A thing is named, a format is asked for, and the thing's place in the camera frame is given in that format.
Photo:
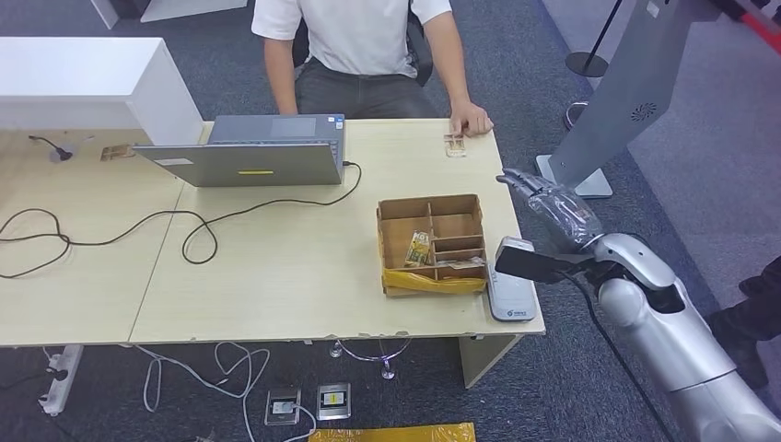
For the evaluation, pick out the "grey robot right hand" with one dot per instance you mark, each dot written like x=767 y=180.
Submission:
x=564 y=216

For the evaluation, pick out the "person's left hand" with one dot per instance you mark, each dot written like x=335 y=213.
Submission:
x=473 y=119

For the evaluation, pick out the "pale ID card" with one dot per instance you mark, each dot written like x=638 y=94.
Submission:
x=454 y=146

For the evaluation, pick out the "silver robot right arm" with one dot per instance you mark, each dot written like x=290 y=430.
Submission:
x=671 y=341

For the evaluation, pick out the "person's left forearm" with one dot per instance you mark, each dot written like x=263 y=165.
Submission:
x=454 y=76

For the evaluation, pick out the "person's right forearm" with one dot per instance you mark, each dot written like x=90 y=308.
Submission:
x=280 y=85

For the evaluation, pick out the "grey card reader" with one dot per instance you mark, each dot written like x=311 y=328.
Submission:
x=511 y=299

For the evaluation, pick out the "pale flat card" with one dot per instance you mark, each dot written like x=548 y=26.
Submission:
x=460 y=263

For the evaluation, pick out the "brown patterned card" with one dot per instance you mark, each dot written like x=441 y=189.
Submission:
x=116 y=152

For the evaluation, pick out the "black office chair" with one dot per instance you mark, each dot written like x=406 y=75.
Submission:
x=421 y=55

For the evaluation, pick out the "dark disc with pale rim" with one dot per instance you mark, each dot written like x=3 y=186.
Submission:
x=573 y=115

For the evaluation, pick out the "grey kiosk stand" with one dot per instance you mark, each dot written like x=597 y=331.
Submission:
x=628 y=91

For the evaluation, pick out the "wooden compartment box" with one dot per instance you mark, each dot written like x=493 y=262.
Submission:
x=396 y=241

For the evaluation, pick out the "pale table leg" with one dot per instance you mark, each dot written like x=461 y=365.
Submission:
x=481 y=363

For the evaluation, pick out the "grey laptop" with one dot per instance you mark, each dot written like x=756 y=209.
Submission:
x=253 y=163

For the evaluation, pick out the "red barrier belt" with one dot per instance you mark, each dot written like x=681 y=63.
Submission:
x=763 y=24

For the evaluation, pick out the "yellow floor tape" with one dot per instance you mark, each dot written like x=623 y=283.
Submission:
x=390 y=434

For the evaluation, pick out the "steel floor socket yellow label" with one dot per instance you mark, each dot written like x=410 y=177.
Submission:
x=333 y=401

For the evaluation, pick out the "white cabinet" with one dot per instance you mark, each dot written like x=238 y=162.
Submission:
x=195 y=7

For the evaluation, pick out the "steel floor socket white insert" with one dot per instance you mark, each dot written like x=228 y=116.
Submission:
x=282 y=407

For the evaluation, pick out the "white counter block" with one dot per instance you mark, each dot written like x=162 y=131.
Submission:
x=79 y=67

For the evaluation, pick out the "white power strip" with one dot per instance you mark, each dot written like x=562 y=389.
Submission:
x=60 y=379

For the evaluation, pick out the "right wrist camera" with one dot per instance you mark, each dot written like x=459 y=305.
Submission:
x=531 y=265

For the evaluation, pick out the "black stanchion post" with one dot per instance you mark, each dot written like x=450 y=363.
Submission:
x=586 y=64

